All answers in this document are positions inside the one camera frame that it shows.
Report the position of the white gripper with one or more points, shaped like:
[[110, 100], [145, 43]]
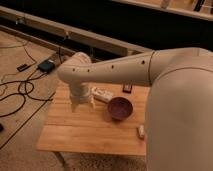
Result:
[[80, 93]]

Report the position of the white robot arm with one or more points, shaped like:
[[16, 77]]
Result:
[[179, 110]]

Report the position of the white rectangular box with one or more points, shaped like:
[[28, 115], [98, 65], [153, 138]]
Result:
[[101, 94]]

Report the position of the wooden table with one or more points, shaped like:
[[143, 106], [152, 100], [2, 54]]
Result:
[[92, 130]]

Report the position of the purple bowl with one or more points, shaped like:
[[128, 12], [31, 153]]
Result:
[[120, 108]]

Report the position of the small dark red stand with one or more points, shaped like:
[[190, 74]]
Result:
[[127, 88]]

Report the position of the black power adapter box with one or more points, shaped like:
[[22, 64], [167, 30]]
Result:
[[46, 66]]

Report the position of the small white block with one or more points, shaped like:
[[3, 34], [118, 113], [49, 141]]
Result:
[[141, 132]]

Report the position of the small black device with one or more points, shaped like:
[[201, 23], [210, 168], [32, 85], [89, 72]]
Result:
[[22, 67]]

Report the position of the long wooden beam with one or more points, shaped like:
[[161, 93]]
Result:
[[72, 33]]

